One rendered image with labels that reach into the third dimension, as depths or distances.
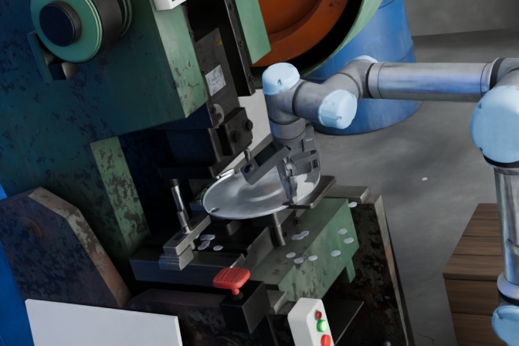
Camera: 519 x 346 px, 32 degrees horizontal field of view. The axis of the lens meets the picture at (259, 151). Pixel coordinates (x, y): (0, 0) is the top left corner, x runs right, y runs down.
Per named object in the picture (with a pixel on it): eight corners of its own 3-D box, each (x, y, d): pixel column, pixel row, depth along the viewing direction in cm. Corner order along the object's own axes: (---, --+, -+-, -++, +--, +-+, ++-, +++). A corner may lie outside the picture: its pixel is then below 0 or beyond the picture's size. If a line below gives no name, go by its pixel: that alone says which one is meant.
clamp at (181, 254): (218, 232, 217) (206, 195, 213) (181, 270, 204) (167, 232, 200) (198, 231, 220) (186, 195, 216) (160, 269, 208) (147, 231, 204)
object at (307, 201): (348, 222, 216) (336, 173, 211) (324, 254, 206) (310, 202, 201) (261, 219, 230) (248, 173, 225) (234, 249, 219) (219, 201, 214)
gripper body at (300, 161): (322, 173, 196) (317, 131, 188) (286, 187, 194) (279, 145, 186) (308, 153, 202) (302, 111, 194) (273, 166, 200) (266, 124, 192)
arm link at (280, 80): (287, 87, 175) (252, 77, 180) (294, 130, 183) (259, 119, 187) (308, 65, 180) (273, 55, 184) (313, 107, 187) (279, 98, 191)
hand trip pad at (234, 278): (260, 298, 189) (251, 267, 186) (246, 314, 184) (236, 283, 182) (232, 295, 193) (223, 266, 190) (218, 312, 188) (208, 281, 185)
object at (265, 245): (321, 192, 236) (316, 172, 234) (237, 290, 202) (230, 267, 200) (227, 191, 252) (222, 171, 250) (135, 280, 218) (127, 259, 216)
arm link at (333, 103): (367, 79, 179) (320, 67, 184) (339, 103, 171) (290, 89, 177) (366, 113, 183) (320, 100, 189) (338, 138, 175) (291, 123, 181)
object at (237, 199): (283, 151, 233) (282, 148, 232) (343, 181, 208) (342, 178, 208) (184, 196, 223) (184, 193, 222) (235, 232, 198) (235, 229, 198)
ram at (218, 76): (264, 133, 217) (232, 18, 206) (234, 162, 206) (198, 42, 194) (206, 135, 226) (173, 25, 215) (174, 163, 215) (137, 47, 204)
